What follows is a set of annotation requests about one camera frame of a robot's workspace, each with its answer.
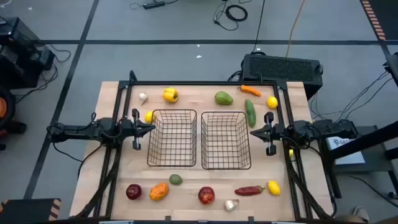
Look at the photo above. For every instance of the person's shoe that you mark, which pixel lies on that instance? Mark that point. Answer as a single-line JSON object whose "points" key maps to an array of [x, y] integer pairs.
{"points": [[361, 214]]}

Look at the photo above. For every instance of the black equipment cart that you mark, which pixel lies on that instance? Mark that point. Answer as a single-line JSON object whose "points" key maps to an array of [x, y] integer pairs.
{"points": [[18, 46]]}

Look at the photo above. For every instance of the black box with hazard stripes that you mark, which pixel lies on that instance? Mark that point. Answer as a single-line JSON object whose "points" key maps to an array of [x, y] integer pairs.
{"points": [[28, 211]]}

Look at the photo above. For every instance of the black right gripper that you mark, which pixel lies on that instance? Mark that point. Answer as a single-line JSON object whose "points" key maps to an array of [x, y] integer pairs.
{"points": [[270, 132]]}

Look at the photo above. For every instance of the green avocado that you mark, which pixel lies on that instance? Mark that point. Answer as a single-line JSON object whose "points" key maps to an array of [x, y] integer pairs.
{"points": [[175, 179]]}

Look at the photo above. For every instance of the white labelled box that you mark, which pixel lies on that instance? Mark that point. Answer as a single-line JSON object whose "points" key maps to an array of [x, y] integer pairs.
{"points": [[348, 157]]}

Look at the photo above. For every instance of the black screen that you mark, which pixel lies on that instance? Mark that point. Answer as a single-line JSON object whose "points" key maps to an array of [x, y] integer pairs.
{"points": [[393, 68]]}

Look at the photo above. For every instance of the yellow bell pepper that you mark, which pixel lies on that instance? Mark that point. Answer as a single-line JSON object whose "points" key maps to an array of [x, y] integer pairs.
{"points": [[170, 95]]}

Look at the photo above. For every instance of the orange carrot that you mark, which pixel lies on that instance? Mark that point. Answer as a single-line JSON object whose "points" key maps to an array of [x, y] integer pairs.
{"points": [[251, 91]]}

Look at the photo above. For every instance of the black mat with hazard edge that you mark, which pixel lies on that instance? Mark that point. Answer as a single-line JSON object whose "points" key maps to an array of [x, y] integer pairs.
{"points": [[388, 15]]}

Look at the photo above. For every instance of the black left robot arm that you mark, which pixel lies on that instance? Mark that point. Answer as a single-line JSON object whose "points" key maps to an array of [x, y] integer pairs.
{"points": [[105, 129]]}

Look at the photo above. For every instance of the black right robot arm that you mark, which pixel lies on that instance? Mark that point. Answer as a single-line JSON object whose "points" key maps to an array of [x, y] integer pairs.
{"points": [[311, 129]]}

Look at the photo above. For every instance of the yellow lemon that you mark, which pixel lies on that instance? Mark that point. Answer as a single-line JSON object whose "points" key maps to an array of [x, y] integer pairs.
{"points": [[272, 102], [274, 188], [148, 117]]}

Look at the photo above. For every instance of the white garlic bulb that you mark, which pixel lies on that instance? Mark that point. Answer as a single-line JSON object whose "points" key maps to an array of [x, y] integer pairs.
{"points": [[229, 205], [143, 96]]}

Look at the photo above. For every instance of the black metal table frame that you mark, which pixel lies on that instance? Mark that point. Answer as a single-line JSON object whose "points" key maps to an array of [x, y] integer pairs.
{"points": [[202, 83]]}

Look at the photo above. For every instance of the black metal stand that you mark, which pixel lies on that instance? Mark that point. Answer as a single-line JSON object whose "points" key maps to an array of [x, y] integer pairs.
{"points": [[388, 132]]}

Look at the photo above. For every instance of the orange bell pepper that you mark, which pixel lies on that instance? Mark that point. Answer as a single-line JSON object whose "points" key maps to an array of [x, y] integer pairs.
{"points": [[159, 191]]}

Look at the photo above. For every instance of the black computer case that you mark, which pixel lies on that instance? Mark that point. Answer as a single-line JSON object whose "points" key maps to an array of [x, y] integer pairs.
{"points": [[280, 70]]}

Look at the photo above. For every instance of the green bell pepper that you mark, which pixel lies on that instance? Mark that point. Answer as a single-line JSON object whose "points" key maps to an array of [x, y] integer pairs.
{"points": [[223, 98]]}

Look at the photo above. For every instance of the small yellow tag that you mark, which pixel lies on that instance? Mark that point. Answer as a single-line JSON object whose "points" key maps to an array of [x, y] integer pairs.
{"points": [[291, 153]]}

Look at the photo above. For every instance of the green cucumber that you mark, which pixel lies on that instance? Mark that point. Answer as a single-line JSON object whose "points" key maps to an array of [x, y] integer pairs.
{"points": [[250, 113]]}

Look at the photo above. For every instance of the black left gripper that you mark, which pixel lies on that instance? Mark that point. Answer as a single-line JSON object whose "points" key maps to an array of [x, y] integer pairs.
{"points": [[136, 130]]}

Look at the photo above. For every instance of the red chili pepper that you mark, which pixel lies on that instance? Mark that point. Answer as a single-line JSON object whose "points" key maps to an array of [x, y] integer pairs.
{"points": [[248, 190]]}

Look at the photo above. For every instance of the bright red apple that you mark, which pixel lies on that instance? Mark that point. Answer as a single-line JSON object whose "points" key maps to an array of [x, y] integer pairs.
{"points": [[206, 195]]}

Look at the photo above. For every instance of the orange and black machine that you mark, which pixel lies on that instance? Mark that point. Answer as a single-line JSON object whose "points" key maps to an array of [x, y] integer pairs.
{"points": [[2, 109]]}

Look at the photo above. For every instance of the black power strip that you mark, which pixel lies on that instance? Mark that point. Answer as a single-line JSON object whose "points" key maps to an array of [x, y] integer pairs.
{"points": [[154, 4]]}

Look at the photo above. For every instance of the dark red apple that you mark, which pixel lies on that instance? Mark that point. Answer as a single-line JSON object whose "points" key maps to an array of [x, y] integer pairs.
{"points": [[133, 191]]}

